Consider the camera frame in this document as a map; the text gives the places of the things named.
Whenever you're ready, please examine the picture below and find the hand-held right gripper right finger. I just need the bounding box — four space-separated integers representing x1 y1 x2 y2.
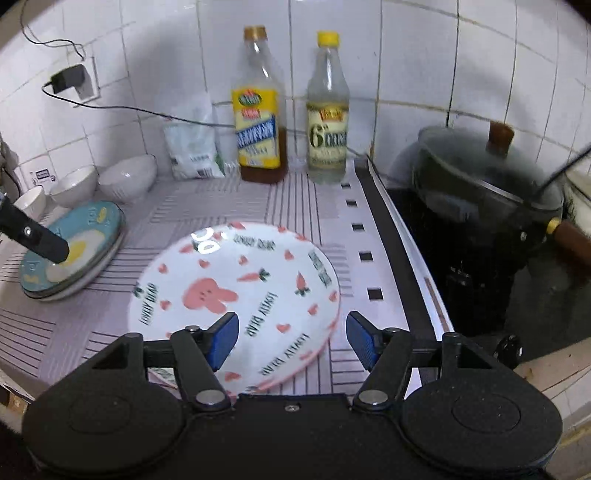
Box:
345 311 507 414

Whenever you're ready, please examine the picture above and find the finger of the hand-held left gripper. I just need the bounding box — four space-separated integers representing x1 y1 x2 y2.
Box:
0 196 70 265

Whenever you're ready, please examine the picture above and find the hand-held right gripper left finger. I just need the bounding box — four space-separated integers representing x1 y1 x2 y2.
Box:
90 312 241 414

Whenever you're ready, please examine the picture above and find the white ribbed bowl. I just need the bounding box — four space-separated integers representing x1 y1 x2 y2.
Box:
98 154 158 205
13 186 47 222
50 165 99 208

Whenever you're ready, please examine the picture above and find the white rabbit print plate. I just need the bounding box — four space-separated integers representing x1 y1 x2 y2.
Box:
127 222 342 393

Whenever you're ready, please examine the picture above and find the blue egg print plate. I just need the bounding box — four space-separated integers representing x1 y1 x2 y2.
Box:
18 202 126 296

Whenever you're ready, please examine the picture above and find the pale plate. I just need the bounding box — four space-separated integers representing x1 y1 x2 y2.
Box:
21 222 129 304

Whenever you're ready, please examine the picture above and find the black pot with glass lid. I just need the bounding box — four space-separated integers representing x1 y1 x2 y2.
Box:
359 156 591 363

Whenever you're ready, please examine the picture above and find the striped countertop mat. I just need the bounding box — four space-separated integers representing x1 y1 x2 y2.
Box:
0 157 455 403

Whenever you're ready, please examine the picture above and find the black stove knob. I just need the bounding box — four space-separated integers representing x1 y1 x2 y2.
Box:
495 335 522 368

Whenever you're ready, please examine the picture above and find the black charger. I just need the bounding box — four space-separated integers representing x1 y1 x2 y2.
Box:
43 65 88 96

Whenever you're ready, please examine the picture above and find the white and green packet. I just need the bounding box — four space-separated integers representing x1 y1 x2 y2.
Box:
163 95 227 181

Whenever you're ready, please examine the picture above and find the glass lid with brown knob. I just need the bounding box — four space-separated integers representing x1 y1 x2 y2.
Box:
417 121 565 210

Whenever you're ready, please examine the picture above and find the clear liquid bottle yellow cap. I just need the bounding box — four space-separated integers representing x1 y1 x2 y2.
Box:
306 31 350 185

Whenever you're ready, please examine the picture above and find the brown liquid bottle yellow label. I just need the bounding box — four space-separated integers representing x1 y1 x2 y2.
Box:
231 25 289 185

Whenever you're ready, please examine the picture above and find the cream pot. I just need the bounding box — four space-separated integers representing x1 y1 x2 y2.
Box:
563 164 591 228

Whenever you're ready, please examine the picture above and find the white wall socket with ports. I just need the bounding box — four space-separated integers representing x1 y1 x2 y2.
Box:
15 154 60 191

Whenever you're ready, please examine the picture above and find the black charger cable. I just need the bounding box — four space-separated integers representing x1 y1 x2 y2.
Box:
42 83 220 127

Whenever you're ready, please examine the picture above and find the black wok with wooden handle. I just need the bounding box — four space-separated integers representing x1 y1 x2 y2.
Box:
412 171 591 282

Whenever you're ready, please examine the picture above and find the thin black wall cable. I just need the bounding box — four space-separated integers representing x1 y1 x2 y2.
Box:
20 22 88 62

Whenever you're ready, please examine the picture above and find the black utensil handle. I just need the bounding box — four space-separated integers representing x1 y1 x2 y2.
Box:
537 147 591 193

